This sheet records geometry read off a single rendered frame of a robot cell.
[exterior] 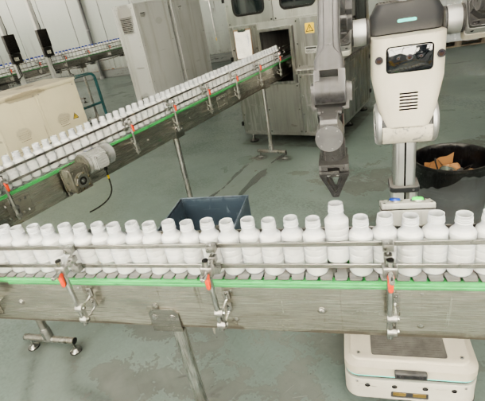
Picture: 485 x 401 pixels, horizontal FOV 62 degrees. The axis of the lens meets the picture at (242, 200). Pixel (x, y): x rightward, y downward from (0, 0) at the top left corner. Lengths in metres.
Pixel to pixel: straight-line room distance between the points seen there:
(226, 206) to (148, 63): 5.36
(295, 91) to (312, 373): 3.35
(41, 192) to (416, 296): 1.98
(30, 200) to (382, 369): 1.93
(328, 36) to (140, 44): 6.10
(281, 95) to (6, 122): 3.00
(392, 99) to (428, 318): 0.74
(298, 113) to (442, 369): 3.51
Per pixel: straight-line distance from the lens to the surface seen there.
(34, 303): 1.55
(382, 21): 1.54
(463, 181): 2.60
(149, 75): 6.96
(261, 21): 4.81
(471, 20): 1.57
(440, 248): 1.08
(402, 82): 1.50
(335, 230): 1.03
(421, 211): 1.19
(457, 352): 1.97
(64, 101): 5.30
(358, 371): 1.91
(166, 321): 1.31
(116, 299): 1.34
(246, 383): 2.19
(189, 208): 1.80
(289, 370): 2.20
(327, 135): 0.85
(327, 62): 0.91
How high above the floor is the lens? 1.69
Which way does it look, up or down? 26 degrees down
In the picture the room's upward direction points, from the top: 10 degrees counter-clockwise
